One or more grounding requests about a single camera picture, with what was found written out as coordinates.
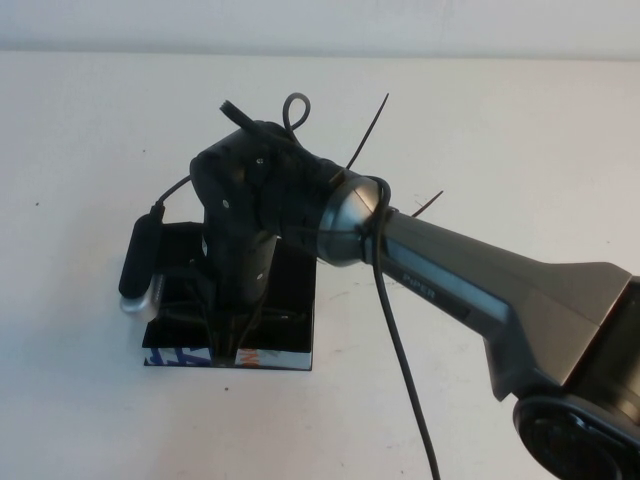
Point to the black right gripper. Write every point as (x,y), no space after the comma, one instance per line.
(240,270)

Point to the black right camera bracket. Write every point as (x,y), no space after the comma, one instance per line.
(182,235)

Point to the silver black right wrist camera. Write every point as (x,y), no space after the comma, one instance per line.
(140,270)

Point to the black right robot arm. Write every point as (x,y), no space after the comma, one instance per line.
(450,280)

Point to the black printed glasses case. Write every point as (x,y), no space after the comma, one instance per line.
(292,280)

